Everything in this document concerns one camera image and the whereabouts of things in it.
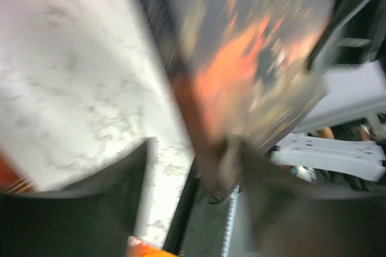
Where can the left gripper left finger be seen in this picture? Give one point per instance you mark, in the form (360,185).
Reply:
(94,216)

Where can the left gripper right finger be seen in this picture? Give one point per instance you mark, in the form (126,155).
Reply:
(283,215)

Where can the A Tale of Two Cities book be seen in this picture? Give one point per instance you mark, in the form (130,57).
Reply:
(252,76)

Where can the Roald Dahl Charlie book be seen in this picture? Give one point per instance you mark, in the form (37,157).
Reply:
(139,248)

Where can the dark orange Edward Bulane book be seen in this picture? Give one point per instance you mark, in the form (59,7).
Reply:
(12,180)

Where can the white slotted cable duct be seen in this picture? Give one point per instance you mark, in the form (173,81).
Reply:
(229,222)

